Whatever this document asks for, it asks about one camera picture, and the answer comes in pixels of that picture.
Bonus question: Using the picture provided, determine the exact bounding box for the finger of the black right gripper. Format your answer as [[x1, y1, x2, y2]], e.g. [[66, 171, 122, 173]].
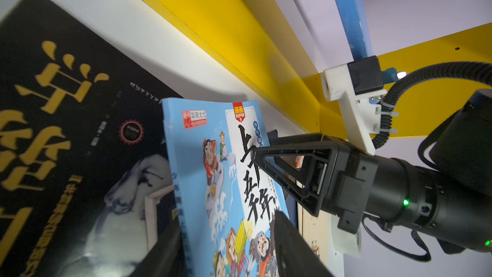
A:
[[252, 133, 340, 217]]

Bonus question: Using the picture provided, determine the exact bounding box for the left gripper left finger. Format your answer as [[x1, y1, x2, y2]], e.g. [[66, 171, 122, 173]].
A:
[[130, 219, 185, 277]]

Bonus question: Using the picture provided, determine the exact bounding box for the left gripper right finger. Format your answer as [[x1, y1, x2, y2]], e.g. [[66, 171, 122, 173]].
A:
[[274, 210, 333, 277]]

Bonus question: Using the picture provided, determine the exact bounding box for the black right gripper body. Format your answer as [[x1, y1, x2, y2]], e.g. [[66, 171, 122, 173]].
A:
[[326, 142, 379, 234]]

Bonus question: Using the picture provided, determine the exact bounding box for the beige book yellow border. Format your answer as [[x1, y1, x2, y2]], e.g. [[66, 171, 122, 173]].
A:
[[297, 205, 334, 265]]

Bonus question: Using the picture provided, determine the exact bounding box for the blue cartoon cover book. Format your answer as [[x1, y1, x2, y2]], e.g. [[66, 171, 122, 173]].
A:
[[162, 98, 286, 276]]

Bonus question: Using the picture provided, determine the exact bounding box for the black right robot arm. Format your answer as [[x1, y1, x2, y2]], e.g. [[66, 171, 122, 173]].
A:
[[253, 88, 491, 254]]

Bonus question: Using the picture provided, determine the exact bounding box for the clear tape roll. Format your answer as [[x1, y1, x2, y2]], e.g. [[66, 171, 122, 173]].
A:
[[331, 215, 361, 259]]

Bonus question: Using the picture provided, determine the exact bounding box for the yellow pink blue bookshelf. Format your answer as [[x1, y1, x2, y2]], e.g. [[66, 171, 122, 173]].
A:
[[115, 0, 492, 139]]

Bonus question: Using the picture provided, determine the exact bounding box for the black book gold lettering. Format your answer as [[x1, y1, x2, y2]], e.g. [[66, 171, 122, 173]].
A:
[[1, 0, 177, 276]]

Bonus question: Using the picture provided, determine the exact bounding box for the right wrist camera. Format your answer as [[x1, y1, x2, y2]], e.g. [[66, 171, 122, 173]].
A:
[[321, 56, 398, 155]]

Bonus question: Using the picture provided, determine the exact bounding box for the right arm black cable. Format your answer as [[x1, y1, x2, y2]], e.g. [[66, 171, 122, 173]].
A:
[[372, 61, 492, 150]]

